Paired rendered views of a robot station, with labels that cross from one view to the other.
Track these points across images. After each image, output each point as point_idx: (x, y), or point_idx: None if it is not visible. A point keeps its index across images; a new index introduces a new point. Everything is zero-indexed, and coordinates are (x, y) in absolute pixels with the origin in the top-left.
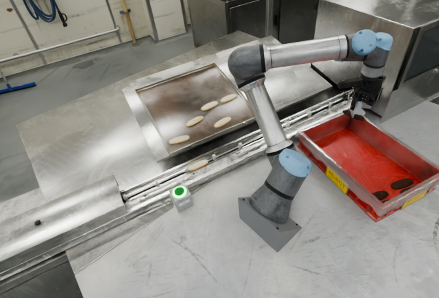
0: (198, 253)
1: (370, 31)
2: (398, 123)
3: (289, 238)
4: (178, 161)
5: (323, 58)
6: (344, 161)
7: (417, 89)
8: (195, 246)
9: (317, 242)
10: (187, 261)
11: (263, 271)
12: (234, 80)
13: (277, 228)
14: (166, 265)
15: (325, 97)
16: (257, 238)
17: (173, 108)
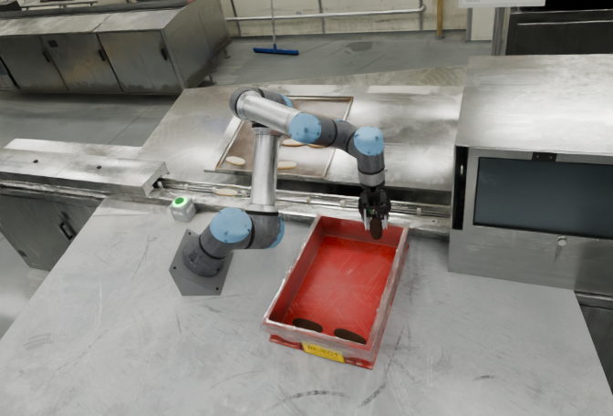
0: (148, 254)
1: (304, 117)
2: (471, 286)
3: (198, 293)
4: (227, 182)
5: (276, 129)
6: (338, 275)
7: (524, 254)
8: (152, 249)
9: (212, 314)
10: (137, 254)
11: (158, 298)
12: None
13: (173, 267)
14: (126, 247)
15: (442, 202)
16: None
17: None
